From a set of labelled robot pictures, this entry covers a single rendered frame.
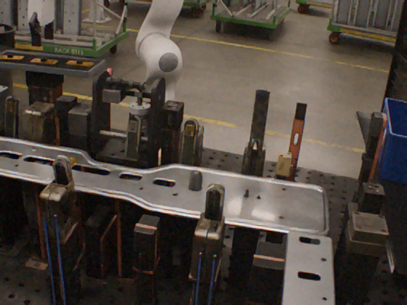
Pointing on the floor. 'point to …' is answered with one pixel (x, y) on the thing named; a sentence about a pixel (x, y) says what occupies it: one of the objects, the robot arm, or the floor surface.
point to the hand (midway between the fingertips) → (43, 40)
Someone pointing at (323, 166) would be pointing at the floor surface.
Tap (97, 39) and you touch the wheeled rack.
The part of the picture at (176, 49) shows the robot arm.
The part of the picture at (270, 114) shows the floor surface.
